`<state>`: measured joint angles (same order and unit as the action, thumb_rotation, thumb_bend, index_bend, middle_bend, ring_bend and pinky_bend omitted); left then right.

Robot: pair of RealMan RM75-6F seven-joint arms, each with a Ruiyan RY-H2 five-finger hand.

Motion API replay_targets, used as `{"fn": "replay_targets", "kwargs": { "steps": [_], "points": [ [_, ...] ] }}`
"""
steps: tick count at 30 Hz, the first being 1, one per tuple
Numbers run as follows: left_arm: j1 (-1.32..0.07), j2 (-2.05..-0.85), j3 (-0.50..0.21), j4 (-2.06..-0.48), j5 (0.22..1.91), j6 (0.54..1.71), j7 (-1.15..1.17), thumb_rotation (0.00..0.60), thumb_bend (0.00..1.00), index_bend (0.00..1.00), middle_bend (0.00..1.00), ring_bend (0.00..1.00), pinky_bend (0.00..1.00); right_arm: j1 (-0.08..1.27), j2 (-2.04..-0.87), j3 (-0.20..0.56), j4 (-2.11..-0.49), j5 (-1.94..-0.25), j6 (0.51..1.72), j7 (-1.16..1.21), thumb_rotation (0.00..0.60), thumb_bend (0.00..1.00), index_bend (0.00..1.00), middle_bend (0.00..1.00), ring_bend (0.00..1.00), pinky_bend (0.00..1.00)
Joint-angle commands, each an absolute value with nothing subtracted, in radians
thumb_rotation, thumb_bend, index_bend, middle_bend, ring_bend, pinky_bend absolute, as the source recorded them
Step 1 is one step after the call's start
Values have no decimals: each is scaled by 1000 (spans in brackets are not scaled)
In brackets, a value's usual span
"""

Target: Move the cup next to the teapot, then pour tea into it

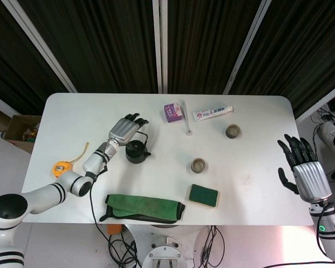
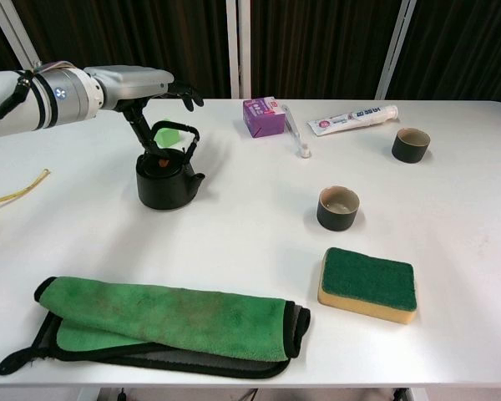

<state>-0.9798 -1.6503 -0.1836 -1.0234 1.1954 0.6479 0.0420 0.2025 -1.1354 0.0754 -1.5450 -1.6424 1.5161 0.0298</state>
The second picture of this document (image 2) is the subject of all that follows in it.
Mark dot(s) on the white upright frame post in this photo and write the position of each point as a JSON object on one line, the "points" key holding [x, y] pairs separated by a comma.
{"points": [[238, 42]]}

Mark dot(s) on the green yellow scouring sponge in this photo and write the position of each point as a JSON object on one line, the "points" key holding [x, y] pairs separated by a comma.
{"points": [[367, 280]]}

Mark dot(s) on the purple carton box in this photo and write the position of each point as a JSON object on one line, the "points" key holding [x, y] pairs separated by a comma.
{"points": [[263, 121]]}

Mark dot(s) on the white toothpaste tube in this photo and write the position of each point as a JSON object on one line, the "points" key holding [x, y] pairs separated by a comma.
{"points": [[350, 120]]}

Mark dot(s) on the black cast iron teapot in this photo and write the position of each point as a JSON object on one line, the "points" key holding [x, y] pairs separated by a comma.
{"points": [[167, 188]]}

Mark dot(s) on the white slanted frame post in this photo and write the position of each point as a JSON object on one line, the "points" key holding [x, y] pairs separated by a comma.
{"points": [[18, 37], [394, 42]]}

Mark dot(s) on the black pleated curtain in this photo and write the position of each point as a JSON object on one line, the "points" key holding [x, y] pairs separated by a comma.
{"points": [[150, 33]]}

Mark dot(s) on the dark green ceramic cup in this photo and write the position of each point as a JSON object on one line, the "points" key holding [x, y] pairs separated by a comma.
{"points": [[409, 152], [338, 221]]}

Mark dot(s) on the white clear toothbrush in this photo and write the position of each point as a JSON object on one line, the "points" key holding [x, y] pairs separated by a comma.
{"points": [[294, 131]]}

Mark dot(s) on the green microfibre cloth black trim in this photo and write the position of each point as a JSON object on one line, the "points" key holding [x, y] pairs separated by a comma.
{"points": [[171, 313]]}

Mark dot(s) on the green cube block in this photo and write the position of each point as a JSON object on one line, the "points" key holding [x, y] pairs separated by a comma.
{"points": [[167, 138]]}

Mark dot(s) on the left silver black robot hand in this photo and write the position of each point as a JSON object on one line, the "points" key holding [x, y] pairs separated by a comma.
{"points": [[133, 81]]}

